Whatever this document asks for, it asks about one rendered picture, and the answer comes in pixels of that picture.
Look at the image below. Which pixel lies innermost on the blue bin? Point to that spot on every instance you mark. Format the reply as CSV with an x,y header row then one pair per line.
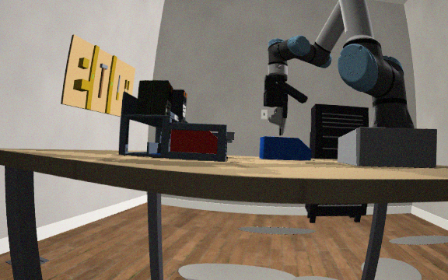
x,y
283,148

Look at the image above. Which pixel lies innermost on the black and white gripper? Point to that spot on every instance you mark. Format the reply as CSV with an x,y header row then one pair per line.
x,y
275,97

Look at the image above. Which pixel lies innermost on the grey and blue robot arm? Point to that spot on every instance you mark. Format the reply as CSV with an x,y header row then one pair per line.
x,y
362,67

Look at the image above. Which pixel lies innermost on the dark grey case with orange latches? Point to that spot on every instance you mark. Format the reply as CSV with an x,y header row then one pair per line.
x,y
179,102

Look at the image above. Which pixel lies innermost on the olive green case with orange latches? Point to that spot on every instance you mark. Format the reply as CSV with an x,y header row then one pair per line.
x,y
154,97

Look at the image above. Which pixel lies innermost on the grey metal shelf rack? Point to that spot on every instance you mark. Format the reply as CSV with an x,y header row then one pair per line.
x,y
163,134

